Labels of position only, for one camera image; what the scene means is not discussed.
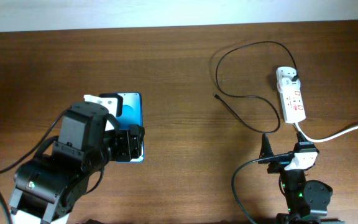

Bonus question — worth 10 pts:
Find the blue screen smartphone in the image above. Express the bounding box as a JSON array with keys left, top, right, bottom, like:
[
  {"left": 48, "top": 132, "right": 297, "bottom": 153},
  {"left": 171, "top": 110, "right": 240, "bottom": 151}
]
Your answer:
[{"left": 117, "top": 92, "right": 144, "bottom": 163}]

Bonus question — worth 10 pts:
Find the black usb charging cable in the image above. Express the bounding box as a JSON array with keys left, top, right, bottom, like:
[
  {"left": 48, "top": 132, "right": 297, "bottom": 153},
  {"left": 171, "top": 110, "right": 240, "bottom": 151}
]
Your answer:
[{"left": 213, "top": 40, "right": 300, "bottom": 134}]

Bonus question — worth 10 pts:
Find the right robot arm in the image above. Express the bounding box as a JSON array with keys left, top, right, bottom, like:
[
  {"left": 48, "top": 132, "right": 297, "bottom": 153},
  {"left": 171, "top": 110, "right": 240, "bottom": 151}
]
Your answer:
[{"left": 259, "top": 133, "right": 333, "bottom": 223}]

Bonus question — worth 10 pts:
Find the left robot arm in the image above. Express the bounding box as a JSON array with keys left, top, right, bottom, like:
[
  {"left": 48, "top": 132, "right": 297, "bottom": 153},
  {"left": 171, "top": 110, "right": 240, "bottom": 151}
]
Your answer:
[{"left": 9, "top": 101, "right": 145, "bottom": 223}]

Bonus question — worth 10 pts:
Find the white usb charger adapter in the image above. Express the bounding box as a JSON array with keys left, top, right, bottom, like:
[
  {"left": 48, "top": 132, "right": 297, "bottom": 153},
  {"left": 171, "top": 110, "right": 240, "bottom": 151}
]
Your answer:
[{"left": 277, "top": 77, "right": 301, "bottom": 93}]

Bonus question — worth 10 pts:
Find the white power strip cord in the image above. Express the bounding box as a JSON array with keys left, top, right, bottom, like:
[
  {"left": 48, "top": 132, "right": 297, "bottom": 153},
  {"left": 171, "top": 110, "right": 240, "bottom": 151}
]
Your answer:
[{"left": 293, "top": 74, "right": 358, "bottom": 143}]

